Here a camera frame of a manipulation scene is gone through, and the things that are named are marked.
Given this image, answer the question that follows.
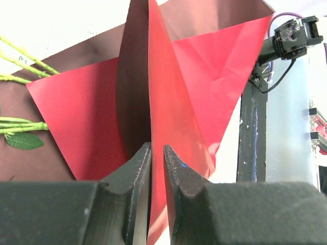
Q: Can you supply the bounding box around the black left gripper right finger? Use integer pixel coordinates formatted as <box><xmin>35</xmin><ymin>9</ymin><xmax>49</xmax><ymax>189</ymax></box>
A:
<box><xmin>163</xmin><ymin>145</ymin><xmax>326</xmax><ymax>244</ymax></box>

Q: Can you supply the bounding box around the dark red wrapping paper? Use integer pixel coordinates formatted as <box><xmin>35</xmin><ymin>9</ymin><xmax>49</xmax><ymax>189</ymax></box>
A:
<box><xmin>1</xmin><ymin>1</ymin><xmax>273</xmax><ymax>244</ymax></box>

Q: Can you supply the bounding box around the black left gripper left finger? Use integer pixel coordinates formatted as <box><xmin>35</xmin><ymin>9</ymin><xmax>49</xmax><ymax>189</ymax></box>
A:
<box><xmin>1</xmin><ymin>142</ymin><xmax>152</xmax><ymax>244</ymax></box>

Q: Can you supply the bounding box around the artificial pink flower bouquet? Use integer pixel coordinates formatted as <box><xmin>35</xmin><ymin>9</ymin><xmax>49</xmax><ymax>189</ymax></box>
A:
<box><xmin>1</xmin><ymin>35</ymin><xmax>60</xmax><ymax>155</ymax></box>

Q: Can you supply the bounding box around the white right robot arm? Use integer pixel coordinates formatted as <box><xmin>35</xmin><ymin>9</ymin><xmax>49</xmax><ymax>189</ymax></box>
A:
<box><xmin>249</xmin><ymin>16</ymin><xmax>324</xmax><ymax>94</ymax></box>

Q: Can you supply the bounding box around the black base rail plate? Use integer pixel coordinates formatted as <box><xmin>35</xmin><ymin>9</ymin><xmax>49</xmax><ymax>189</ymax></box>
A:
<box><xmin>236</xmin><ymin>83</ymin><xmax>267</xmax><ymax>182</ymax></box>

